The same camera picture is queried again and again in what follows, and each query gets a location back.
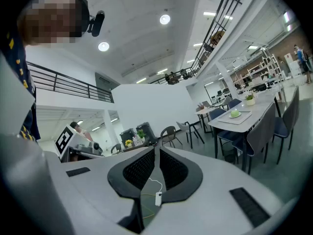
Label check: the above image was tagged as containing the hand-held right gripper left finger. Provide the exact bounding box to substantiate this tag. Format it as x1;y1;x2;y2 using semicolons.
107;145;156;234

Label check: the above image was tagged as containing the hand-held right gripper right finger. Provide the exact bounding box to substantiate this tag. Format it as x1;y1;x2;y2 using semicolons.
158;146;203;205

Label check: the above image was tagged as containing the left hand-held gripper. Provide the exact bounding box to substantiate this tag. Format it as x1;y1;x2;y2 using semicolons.
54;124;104;163

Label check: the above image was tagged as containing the dark blue chair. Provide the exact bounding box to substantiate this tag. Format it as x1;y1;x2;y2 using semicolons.
209;108;237;156
227;98;243;110
232;103;276;175
272;86;300;165

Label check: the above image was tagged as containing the white round table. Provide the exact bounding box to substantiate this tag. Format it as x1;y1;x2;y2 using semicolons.
207;91;282;173

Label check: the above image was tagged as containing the small dark chair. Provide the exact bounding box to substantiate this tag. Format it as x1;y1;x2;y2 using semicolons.
110;143;122;156

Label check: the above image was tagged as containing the low dark table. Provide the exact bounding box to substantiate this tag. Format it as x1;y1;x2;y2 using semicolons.
122;143;150;153

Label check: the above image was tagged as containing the black lidded bin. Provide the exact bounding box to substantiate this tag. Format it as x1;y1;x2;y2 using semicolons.
135;121;158;145
119;128;136;148

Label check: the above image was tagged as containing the brown round-back chair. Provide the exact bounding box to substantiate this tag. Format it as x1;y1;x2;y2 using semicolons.
160;125;183;149

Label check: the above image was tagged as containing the black mezzanine railing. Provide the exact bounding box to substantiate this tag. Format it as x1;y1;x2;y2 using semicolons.
149;0;243;85
26;61;115;104

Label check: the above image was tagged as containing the white side table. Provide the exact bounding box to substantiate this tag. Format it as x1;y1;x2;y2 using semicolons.
195;106;222;134

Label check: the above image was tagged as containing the grey rectangular tray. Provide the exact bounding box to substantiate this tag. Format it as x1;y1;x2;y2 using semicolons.
217;110;252;125

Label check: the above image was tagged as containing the person's dark printed jersey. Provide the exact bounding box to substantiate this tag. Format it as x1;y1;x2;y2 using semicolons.
0;30;41;142

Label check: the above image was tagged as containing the flower plant in white pot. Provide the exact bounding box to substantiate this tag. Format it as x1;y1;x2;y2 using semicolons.
245;93;256;107

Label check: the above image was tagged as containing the person's head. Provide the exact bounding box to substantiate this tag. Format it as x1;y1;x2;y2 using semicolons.
18;0;90;49

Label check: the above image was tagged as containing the white shelving unit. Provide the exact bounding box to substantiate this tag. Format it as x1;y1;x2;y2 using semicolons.
246;48;287;100

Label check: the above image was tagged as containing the brown round wicker object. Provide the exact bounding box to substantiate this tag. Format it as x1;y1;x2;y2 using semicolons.
210;30;225;46

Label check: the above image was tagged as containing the white cabinet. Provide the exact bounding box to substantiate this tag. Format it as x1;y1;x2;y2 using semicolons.
284;52;304;78

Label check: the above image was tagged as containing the white thin cable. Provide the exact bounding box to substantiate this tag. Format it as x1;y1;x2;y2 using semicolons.
148;177;163;193

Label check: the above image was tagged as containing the black wire waste basket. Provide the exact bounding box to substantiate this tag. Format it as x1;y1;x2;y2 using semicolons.
221;141;238;164

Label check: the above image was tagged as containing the beige chair with black frame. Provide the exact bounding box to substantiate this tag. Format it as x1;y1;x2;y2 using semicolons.
176;120;205;149

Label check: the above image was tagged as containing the black head-mounted camera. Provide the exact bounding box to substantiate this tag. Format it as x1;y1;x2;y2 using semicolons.
87;10;106;38

